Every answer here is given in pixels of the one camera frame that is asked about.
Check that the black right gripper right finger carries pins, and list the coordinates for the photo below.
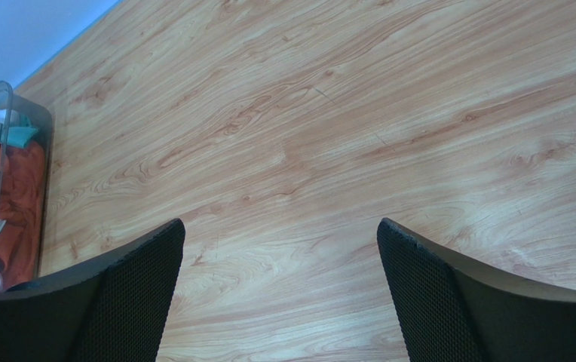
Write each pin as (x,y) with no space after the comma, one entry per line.
(451,307)

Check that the clear plastic bin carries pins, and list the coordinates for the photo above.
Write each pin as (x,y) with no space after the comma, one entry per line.
(25,152)

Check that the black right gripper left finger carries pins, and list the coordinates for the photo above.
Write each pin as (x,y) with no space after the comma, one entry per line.
(112,307)

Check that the orange t shirt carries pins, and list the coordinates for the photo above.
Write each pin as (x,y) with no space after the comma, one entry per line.
(17,201)

